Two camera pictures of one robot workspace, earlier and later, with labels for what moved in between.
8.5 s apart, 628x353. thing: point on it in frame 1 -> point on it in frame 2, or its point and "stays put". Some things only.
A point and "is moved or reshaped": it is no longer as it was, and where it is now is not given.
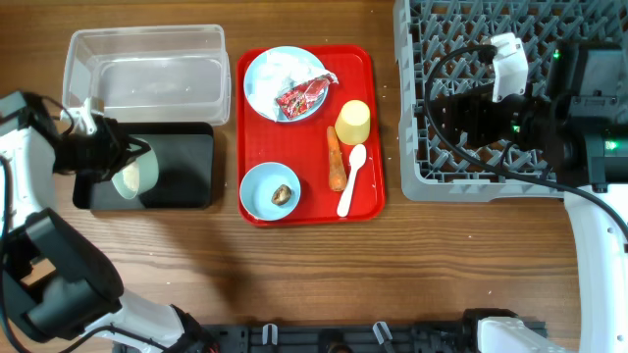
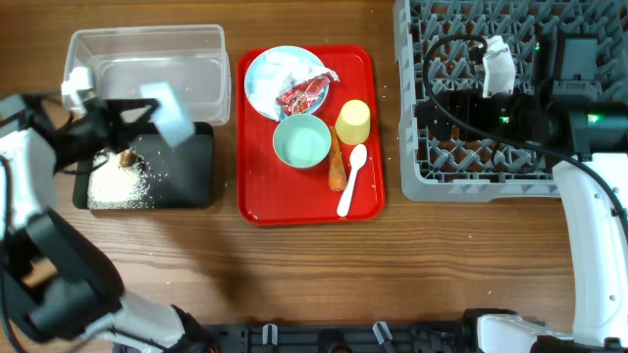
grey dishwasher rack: [426, 29] stays put
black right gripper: [446, 118] stays put
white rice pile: [131, 176] is moved or reshaped
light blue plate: [286, 84] stays put
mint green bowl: [139, 176] -> [301, 140]
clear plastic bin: [163, 75] stays put
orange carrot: [338, 173] stays put
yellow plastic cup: [352, 124] stays put
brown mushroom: [281, 195] is moved or reshaped
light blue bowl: [269, 191] -> [172, 116]
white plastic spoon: [357, 157] stays put
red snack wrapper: [302, 95] stays put
